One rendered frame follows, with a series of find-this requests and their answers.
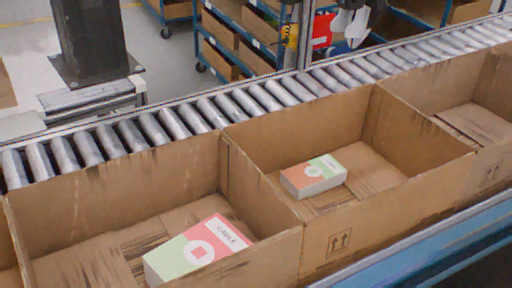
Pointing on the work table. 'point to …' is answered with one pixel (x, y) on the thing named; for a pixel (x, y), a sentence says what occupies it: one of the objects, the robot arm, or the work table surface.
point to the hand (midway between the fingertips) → (355, 40)
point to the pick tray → (6, 88)
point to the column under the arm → (91, 43)
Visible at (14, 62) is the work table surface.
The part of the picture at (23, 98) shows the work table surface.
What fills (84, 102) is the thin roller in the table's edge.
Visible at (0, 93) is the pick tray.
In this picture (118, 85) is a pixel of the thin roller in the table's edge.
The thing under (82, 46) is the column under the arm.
